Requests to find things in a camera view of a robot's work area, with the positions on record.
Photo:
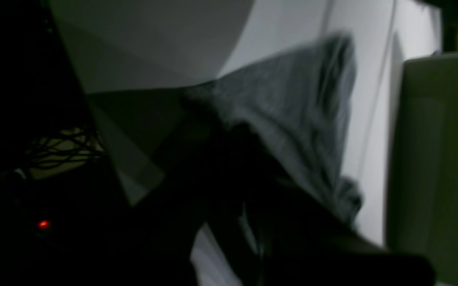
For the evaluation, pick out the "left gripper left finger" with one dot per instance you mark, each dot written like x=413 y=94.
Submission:
x=191 y=231

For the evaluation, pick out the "black power strip red light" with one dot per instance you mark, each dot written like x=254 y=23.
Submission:
x=50 y=227

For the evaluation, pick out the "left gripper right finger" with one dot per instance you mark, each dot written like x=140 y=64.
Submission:
x=303 y=244

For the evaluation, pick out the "dark grey t-shirt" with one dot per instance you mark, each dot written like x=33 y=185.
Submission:
x=299 y=103

